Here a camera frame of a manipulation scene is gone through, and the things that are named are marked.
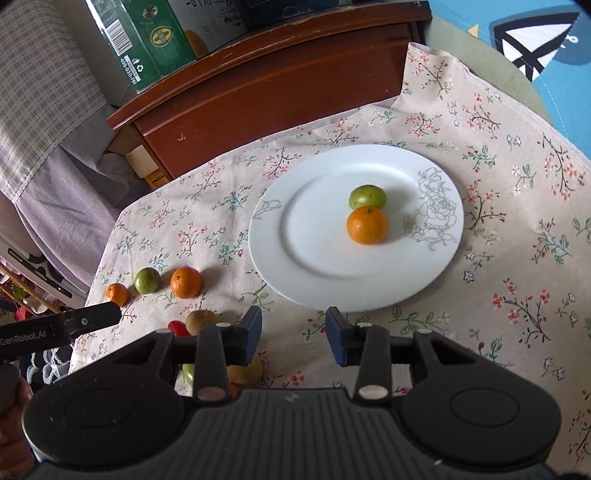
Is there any yellow-brown round fruit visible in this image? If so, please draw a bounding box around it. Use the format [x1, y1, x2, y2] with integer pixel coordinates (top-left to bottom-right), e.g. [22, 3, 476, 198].
[185, 310, 221, 336]

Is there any small orange tangerine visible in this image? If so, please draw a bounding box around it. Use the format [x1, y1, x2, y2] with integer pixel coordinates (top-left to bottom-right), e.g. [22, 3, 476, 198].
[104, 283, 129, 307]

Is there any large orange tangerine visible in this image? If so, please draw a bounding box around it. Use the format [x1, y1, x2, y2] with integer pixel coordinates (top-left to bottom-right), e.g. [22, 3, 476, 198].
[169, 266, 204, 299]

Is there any round green fruit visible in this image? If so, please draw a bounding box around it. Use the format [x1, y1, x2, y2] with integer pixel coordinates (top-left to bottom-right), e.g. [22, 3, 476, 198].
[134, 267, 161, 295]

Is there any person's left hand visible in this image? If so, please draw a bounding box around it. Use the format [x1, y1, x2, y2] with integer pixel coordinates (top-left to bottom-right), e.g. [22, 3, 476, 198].
[1, 365, 35, 479]

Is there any red cherry tomato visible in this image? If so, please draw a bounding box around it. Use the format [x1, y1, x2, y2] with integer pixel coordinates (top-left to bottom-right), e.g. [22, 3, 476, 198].
[167, 320, 190, 337]

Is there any white ceramic plate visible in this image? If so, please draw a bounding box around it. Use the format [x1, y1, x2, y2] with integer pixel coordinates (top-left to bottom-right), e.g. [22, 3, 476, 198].
[249, 145, 464, 312]

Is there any purple checked fabric cover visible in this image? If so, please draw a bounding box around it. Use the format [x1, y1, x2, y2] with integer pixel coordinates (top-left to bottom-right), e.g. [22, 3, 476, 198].
[1, 1, 149, 292]

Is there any blue cartoon blanket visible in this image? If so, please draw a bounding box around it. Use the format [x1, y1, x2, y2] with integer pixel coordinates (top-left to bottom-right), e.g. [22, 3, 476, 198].
[427, 0, 591, 160]

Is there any dark wooden cabinet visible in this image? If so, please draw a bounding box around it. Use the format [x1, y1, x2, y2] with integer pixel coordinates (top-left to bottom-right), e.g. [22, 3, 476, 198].
[107, 1, 432, 179]

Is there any green carton box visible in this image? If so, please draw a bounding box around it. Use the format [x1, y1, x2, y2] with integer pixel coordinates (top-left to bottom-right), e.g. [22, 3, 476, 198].
[86, 0, 195, 93]

